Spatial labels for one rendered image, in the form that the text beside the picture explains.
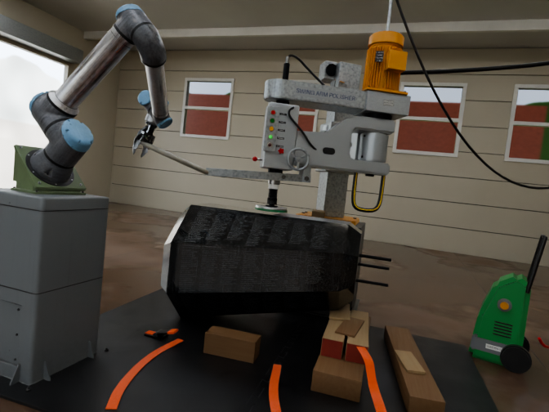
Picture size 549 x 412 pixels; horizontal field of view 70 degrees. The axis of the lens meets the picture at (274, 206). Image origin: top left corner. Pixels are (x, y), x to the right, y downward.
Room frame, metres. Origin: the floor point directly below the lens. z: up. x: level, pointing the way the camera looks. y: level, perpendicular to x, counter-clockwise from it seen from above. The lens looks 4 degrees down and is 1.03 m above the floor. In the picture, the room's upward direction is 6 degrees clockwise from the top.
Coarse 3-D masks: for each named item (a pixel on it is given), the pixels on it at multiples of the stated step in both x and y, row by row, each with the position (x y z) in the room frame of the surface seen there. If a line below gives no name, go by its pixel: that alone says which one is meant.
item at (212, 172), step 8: (208, 168) 2.51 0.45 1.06; (216, 168) 2.52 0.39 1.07; (216, 176) 2.52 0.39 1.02; (224, 176) 2.52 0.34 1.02; (232, 176) 2.53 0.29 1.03; (240, 176) 2.54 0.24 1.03; (248, 176) 2.54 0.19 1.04; (256, 176) 2.55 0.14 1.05; (264, 176) 2.56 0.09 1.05; (272, 176) 2.56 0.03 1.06; (280, 176) 2.57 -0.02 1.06; (288, 176) 2.58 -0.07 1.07; (296, 176) 2.58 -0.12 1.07
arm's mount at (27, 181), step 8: (16, 152) 1.83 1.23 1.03; (24, 152) 1.85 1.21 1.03; (32, 152) 1.88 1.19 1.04; (16, 160) 1.83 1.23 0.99; (24, 160) 1.81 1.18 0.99; (16, 168) 1.83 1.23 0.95; (24, 168) 1.81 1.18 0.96; (32, 168) 1.81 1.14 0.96; (16, 176) 1.83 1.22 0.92; (24, 176) 1.81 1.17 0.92; (32, 176) 1.79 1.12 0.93; (40, 176) 1.82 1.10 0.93; (72, 176) 1.98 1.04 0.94; (16, 184) 1.83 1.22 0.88; (24, 184) 1.81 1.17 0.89; (32, 184) 1.78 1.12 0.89; (40, 184) 1.79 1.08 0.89; (48, 184) 1.83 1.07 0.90; (56, 184) 1.86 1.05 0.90; (64, 184) 1.90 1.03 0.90; (72, 184) 1.95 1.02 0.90; (80, 184) 1.98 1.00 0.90; (32, 192) 1.77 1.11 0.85; (40, 192) 1.78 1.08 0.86; (48, 192) 1.82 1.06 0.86; (56, 192) 1.86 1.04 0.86; (64, 192) 1.89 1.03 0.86; (72, 192) 1.93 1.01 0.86; (80, 192) 1.98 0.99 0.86
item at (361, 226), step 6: (360, 222) 3.48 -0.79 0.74; (360, 228) 2.98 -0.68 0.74; (360, 246) 3.19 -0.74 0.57; (360, 252) 3.30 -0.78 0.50; (360, 258) 3.44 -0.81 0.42; (354, 300) 3.22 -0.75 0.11; (354, 306) 3.33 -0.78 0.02; (306, 312) 3.04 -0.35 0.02; (312, 312) 3.05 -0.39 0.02; (318, 312) 3.05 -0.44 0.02; (324, 312) 3.03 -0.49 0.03
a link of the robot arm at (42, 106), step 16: (128, 16) 1.70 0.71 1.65; (144, 16) 1.72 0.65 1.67; (112, 32) 1.73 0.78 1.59; (128, 32) 1.72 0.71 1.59; (96, 48) 1.76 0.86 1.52; (112, 48) 1.75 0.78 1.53; (128, 48) 1.78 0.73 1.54; (80, 64) 1.79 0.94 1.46; (96, 64) 1.77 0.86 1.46; (112, 64) 1.79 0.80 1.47; (80, 80) 1.79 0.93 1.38; (96, 80) 1.81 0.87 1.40; (48, 96) 1.81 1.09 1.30; (64, 96) 1.81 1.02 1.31; (80, 96) 1.83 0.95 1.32; (32, 112) 1.85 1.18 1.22; (48, 112) 1.81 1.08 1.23; (64, 112) 1.83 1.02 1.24
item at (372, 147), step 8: (360, 136) 2.72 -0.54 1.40; (368, 136) 2.64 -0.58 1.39; (376, 136) 2.62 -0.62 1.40; (384, 136) 2.63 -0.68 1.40; (360, 144) 2.69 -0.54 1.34; (368, 144) 2.64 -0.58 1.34; (376, 144) 2.62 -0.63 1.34; (384, 144) 2.64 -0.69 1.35; (360, 152) 2.68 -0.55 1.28; (368, 152) 2.63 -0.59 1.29; (376, 152) 2.62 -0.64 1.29; (384, 152) 2.64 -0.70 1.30; (368, 160) 2.64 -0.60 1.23; (376, 160) 2.63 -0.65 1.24; (384, 160) 2.65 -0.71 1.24
